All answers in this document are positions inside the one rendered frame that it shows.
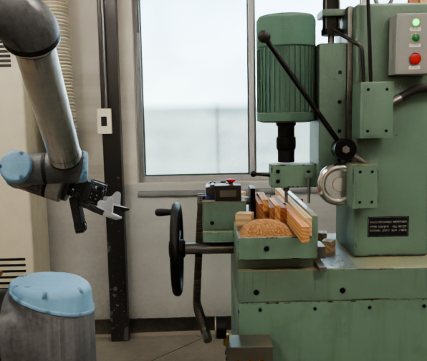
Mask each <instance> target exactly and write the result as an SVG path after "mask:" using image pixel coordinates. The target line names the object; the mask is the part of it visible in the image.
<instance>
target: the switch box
mask: <svg viewBox="0 0 427 361"><path fill-rule="evenodd" d="M414 19H418V20H419V21H420V23H419V25H418V26H416V27H421V31H410V27H415V26H413V25H412V21H413V20H414ZM415 33H417V34H419V36H420V39H419V41H418V42H412V41H411V35H412V34H415ZM409 44H421V47H409ZM413 53H419V54H420V56H421V61H420V62H419V63H418V64H412V63H411V62H410V56H411V55H412V54H413ZM409 66H420V69H409ZM426 74H427V13H410V14H396V15H394V16H392V17H390V26H389V61H388V75H389V76H416V75H426Z"/></svg>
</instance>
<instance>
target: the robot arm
mask: <svg viewBox="0 0 427 361"><path fill-rule="evenodd" d="M60 39H61V34H60V30H59V25H58V22H57V19H56V17H55V15H54V14H53V13H52V11H51V10H50V8H49V7H48V6H47V5H46V4H45V3H44V2H43V1H42V0H0V40H1V41H2V43H3V45H4V47H5V49H6V50H7V51H8V52H9V53H11V54H13V55H14V56H15V57H16V60H17V63H18V65H19V69H20V72H21V75H22V79H23V81H24V85H25V87H26V90H27V94H28V96H29V100H30V102H31V105H32V109H33V111H34V115H35V118H36V120H37V124H38V126H39V130H40V133H41V135H42V139H43V141H44V145H45V148H46V150H47V153H25V152H24V151H21V150H13V151H10V152H8V153H7V154H5V155H4V156H3V158H2V159H1V161H0V174H1V176H2V177H3V179H4V180H5V181H6V183H7V184H8V185H9V186H11V187H12V188H18V189H20V190H23V191H26V192H29V193H33V194H35V195H38V196H41V197H44V198H48V199H50V200H53V201H56V202H60V201H61V200H63V201H66V200H67V199H68V198H69V196H71V197H70V198H69V204H70V208H71V212H72V218H73V222H74V228H75V233H76V234H80V233H84V232H85V231H86V230H87V223H86V220H85V215H84V211H83V208H86V209H88V210H90V211H92V212H94V213H97V214H100V215H101V216H105V217H108V218H112V219H115V220H118V219H122V217H121V216H119V215H117V214H115V213H113V210H114V211H121V212H125V211H129V208H126V207H124V206H121V205H120V201H121V193H120V192H118V191H116V192H115V193H114V194H113V195H112V196H110V197H109V196H105V194H106V192H107V183H103V182H101V181H98V180H95V179H87V177H88V154H87V152H86V151H83V150H82V151H81V150H80V147H79V143H78V140H77V134H76V131H75V125H74V122H73V119H72V113H71V109H70V106H69V100H68V97H67V91H66V88H65V85H64V79H63V76H62V71H61V67H60V63H59V58H58V54H57V49H56V47H57V46H58V44H59V42H60ZM72 189H73V190H72ZM94 310H95V304H94V302H93V299H92V289H91V286H90V284H89V282H88V281H87V280H85V279H84V278H82V277H80V276H78V275H76V274H70V273H65V272H54V271H46V272H37V273H31V274H25V275H24V276H18V277H17V278H15V279H13V280H12V281H11V282H10V284H9V286H8V289H0V361H97V353H96V339H95V313H94Z"/></svg>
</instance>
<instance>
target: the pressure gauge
mask: <svg viewBox="0 0 427 361"><path fill-rule="evenodd" d="M214 322H215V340H216V338H217V339H224V346H226V343H227V342H229V334H228V333H226V316H225V315H215V316H214Z"/></svg>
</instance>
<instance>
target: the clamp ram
mask: <svg viewBox="0 0 427 361"><path fill-rule="evenodd" d="M241 198H244V199H245V201H246V204H247V205H249V211H251V212H254V217H256V201H255V187H254V186H253V185H249V197H241Z"/></svg>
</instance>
